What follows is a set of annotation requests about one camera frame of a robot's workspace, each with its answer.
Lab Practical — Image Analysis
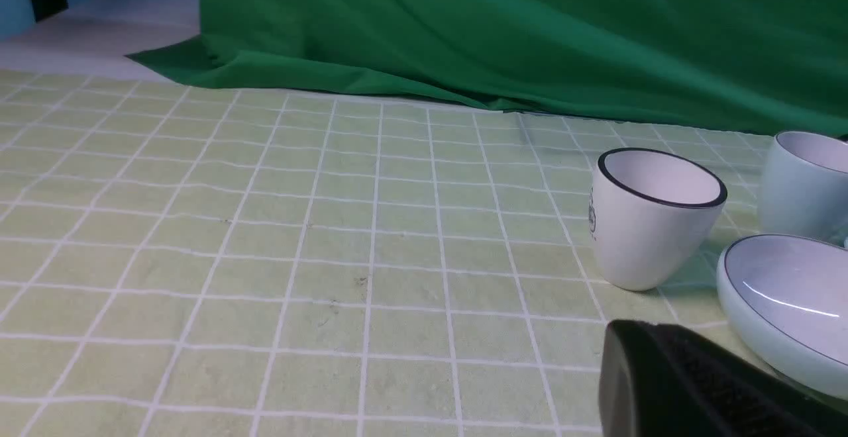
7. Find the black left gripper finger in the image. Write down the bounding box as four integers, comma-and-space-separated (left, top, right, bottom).
598, 320, 847, 436

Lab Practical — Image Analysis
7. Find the pale blue cup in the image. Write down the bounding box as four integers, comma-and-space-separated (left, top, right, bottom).
757, 131, 847, 246

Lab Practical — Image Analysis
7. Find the pale blue bowl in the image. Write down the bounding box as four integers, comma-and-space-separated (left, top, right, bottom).
717, 234, 847, 400

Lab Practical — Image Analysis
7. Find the white cup black rim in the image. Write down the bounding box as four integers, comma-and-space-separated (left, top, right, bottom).
588, 147, 729, 291

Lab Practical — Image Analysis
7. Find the green backdrop cloth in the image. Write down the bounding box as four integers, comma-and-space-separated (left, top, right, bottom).
131, 0, 847, 136

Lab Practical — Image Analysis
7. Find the green checkered tablecloth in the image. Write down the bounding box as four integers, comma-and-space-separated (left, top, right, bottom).
1, 70, 771, 436

